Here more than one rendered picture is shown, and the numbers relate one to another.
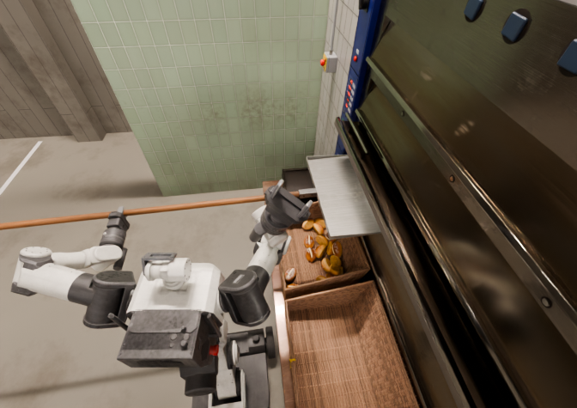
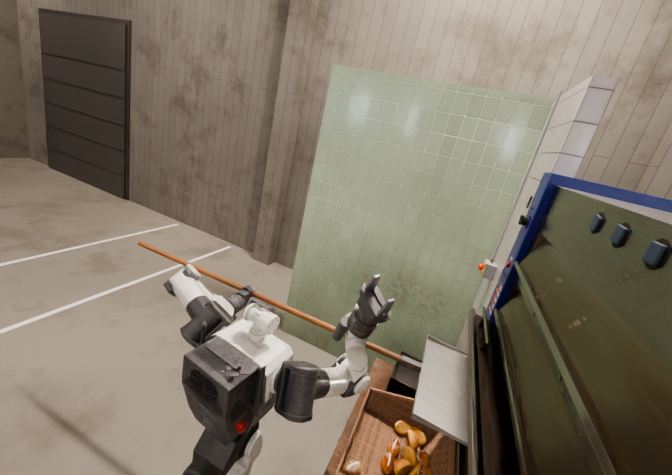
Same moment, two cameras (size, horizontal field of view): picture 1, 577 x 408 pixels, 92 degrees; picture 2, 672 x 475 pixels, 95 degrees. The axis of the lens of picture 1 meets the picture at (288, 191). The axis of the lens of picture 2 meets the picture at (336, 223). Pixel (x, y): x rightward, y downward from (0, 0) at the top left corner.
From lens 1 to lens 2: 40 cm
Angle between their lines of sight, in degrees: 38
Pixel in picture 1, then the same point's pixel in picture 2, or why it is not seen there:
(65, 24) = (300, 182)
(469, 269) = not seen: outside the picture
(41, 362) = (93, 405)
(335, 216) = (430, 401)
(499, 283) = not seen: outside the picture
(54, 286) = (187, 292)
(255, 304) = (302, 395)
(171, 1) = (374, 184)
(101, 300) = (204, 318)
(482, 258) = not seen: outside the picture
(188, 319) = (247, 364)
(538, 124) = (630, 312)
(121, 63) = (318, 210)
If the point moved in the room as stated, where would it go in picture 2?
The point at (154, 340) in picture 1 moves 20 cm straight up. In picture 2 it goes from (214, 361) to (221, 304)
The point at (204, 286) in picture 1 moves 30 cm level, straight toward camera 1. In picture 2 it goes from (274, 353) to (256, 443)
